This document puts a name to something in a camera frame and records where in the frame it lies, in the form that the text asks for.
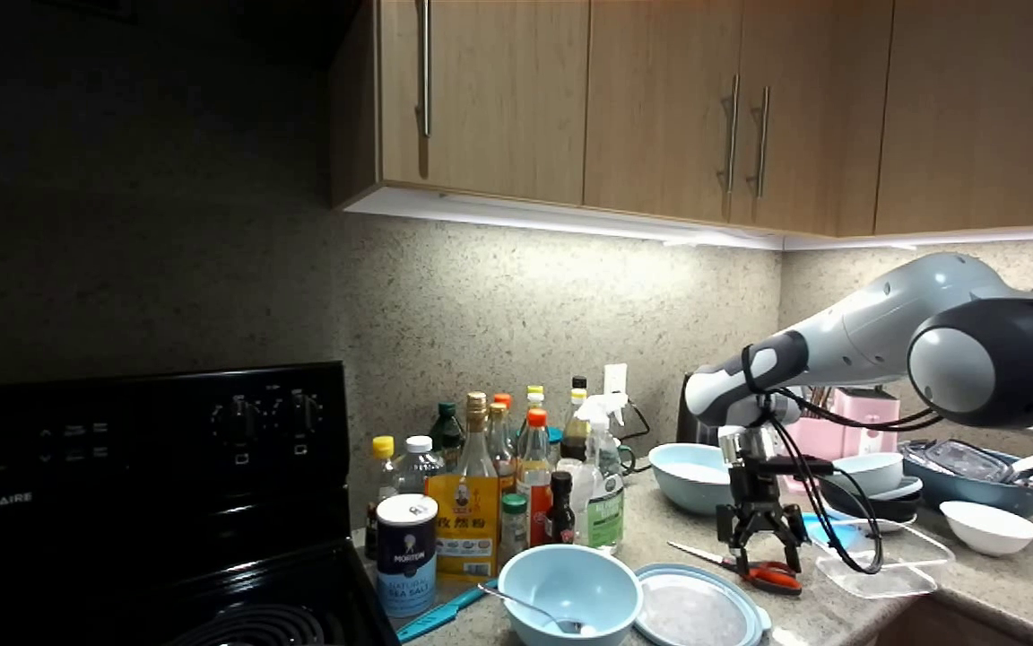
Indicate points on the dark green glass bottle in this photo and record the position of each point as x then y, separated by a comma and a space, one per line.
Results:
446, 432

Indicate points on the orange cap red sauce bottle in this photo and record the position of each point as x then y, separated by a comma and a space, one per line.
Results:
537, 473

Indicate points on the teal flat utensil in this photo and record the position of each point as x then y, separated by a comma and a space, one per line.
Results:
440, 611

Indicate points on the yellow cap clear bottle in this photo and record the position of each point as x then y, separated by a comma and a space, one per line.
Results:
386, 467

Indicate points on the orange cap amber bottle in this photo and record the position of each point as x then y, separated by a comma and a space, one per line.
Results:
501, 432

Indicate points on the small white bowl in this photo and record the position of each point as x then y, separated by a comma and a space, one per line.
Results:
991, 524

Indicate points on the white cap clear bottle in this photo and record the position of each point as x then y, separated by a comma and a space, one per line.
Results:
422, 460

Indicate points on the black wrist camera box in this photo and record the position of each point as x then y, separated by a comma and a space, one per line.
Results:
803, 467

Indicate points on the wooden wall cabinets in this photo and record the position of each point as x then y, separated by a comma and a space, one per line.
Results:
540, 94

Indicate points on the black kitchen stove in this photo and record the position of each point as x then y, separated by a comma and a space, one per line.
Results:
143, 503

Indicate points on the white spray bottle green label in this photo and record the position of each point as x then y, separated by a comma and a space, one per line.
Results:
603, 489

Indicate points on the small green lid jar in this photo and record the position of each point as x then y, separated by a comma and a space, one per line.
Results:
513, 524

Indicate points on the small light blue bowl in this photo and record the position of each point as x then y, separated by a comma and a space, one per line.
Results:
573, 594

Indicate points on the white plate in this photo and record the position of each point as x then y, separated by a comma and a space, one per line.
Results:
695, 611

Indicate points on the large light blue bowl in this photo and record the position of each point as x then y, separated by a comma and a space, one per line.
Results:
691, 479

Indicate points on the clear plastic container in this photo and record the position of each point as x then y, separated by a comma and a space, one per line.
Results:
897, 572

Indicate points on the dark blue salt canister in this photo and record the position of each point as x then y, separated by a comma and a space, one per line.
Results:
408, 551

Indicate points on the small blue plastic lid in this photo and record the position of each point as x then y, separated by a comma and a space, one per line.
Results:
832, 536

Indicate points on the white wall outlet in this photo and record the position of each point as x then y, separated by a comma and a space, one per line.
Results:
613, 377

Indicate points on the yellow label oil bottle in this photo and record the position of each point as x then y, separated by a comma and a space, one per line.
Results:
467, 522

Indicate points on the tall yellow cap bottle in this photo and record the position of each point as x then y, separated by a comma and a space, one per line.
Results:
537, 396

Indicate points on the blue dish tray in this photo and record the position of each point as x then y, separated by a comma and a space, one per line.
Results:
985, 473

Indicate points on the metal spoon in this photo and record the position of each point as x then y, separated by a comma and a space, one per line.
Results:
537, 607

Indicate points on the under cabinet light strip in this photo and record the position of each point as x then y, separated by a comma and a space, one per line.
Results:
566, 222

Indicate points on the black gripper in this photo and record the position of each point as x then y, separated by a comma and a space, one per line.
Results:
758, 473

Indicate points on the small dark sauce bottle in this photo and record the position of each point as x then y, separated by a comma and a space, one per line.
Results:
560, 511

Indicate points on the stacked dark blue bowls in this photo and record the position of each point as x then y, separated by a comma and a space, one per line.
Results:
881, 489

